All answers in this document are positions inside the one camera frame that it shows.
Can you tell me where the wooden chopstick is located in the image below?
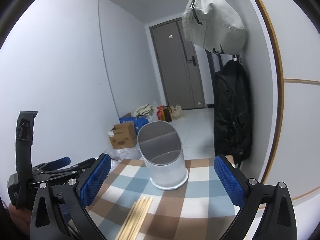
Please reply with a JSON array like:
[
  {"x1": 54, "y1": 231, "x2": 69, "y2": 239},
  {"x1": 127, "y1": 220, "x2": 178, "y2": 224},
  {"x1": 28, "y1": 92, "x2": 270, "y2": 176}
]
[
  {"x1": 116, "y1": 199, "x2": 143, "y2": 240},
  {"x1": 119, "y1": 197, "x2": 153, "y2": 240},
  {"x1": 128, "y1": 197, "x2": 153, "y2": 240},
  {"x1": 123, "y1": 197, "x2": 147, "y2": 239}
]

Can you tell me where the white plastic utensil holder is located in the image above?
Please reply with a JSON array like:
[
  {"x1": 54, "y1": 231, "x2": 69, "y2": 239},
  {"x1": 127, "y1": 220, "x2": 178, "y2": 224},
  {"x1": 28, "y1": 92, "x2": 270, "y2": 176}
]
[{"x1": 137, "y1": 121, "x2": 189, "y2": 191}]

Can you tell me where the left hand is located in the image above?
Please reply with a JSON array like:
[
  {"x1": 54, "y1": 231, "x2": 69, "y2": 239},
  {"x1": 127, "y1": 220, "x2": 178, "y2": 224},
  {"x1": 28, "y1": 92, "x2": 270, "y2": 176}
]
[{"x1": 8, "y1": 203, "x2": 32, "y2": 236}]

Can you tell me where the brown cardboard box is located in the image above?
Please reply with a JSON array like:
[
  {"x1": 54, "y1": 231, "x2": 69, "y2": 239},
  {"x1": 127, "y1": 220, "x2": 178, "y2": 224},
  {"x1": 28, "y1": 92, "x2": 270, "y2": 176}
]
[{"x1": 108, "y1": 122, "x2": 137, "y2": 150}]

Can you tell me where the checkered tablecloth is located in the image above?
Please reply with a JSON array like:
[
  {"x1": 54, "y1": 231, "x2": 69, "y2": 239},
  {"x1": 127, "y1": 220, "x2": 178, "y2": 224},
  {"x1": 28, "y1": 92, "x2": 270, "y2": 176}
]
[{"x1": 87, "y1": 158, "x2": 237, "y2": 239}]

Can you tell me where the blue cardboard box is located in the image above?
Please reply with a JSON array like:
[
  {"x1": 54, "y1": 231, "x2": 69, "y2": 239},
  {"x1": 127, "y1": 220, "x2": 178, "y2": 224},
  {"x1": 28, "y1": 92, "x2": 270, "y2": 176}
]
[{"x1": 119, "y1": 116, "x2": 149, "y2": 134}]

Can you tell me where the beige cloth bag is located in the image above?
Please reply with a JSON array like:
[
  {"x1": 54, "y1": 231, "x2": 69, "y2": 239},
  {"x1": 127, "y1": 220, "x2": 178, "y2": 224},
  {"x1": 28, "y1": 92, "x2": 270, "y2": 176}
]
[{"x1": 133, "y1": 104, "x2": 156, "y2": 117}]

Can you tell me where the red snack bag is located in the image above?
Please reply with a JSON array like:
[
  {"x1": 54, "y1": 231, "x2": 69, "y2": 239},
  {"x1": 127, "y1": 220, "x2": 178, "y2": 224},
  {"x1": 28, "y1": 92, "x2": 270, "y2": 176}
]
[{"x1": 157, "y1": 106, "x2": 172, "y2": 122}]

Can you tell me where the beige plastic bag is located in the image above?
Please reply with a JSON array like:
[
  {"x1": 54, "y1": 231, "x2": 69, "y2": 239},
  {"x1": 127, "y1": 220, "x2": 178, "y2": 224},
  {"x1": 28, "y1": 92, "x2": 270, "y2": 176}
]
[{"x1": 170, "y1": 105, "x2": 184, "y2": 120}]

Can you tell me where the black backpack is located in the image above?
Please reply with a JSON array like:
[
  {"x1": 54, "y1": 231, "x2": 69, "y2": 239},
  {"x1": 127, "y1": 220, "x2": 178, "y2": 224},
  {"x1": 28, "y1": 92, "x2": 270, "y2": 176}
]
[{"x1": 214, "y1": 60, "x2": 253, "y2": 166}]

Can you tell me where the grey entrance door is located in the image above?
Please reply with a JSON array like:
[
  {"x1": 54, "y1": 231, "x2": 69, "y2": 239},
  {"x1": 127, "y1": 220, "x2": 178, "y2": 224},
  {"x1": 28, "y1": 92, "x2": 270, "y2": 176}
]
[{"x1": 150, "y1": 18, "x2": 206, "y2": 110}]

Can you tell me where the grey sling bag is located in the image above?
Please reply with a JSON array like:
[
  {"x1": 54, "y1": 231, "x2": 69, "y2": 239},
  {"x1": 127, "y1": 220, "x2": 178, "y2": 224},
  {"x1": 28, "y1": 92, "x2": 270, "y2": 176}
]
[{"x1": 182, "y1": 0, "x2": 246, "y2": 55}]

